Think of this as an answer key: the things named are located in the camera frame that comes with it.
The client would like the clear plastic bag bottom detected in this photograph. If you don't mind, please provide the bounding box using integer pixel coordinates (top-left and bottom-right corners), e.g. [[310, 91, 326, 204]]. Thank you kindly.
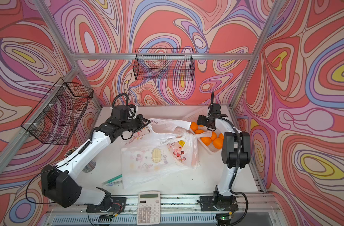
[[121, 145, 190, 189]]

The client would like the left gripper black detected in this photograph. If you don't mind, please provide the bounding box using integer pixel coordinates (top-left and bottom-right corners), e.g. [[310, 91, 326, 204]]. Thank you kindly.
[[120, 114, 151, 133]]

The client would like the green pen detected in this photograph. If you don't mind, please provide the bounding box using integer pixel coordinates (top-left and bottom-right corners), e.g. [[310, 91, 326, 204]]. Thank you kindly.
[[102, 174, 123, 186]]

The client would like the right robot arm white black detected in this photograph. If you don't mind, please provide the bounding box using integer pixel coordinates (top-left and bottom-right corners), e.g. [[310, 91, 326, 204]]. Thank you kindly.
[[197, 103, 251, 206]]

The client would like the white plastic fruit basket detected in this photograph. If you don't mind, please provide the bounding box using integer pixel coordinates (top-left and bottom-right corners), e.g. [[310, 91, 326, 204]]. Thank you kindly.
[[182, 105, 232, 154]]

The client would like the black wire basket back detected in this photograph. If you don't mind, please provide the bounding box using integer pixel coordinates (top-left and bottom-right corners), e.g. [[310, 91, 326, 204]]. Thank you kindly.
[[133, 48, 195, 81]]

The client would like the black wire basket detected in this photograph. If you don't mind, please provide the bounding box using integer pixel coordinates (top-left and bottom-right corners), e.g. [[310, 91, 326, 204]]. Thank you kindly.
[[133, 48, 195, 81], [21, 78, 94, 146]]

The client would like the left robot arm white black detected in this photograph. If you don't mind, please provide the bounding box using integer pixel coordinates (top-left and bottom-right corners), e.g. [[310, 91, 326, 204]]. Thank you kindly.
[[41, 104, 150, 211]]

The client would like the white desk calculator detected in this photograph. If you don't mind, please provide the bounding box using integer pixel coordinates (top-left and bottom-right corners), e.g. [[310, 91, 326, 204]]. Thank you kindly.
[[137, 191, 161, 226]]

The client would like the printed white plastic bag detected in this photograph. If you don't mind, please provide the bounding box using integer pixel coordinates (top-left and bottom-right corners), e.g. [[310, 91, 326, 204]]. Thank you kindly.
[[167, 133, 197, 169]]

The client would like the orange fruit bottom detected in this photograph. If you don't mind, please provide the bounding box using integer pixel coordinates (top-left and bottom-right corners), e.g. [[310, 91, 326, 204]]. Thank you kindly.
[[213, 138, 223, 149]]

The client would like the cup of pens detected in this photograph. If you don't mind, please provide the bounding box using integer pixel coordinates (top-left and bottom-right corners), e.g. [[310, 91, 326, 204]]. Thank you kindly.
[[64, 147, 77, 158]]

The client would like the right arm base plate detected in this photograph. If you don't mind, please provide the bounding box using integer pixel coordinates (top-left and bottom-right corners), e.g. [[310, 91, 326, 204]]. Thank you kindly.
[[197, 195, 239, 212]]

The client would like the black wire basket left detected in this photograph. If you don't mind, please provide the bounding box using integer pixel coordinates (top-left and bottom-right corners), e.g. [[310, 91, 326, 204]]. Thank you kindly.
[[21, 78, 94, 146]]

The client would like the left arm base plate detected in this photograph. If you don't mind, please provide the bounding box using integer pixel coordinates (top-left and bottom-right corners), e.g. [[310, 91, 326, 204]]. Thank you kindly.
[[86, 197, 127, 214]]

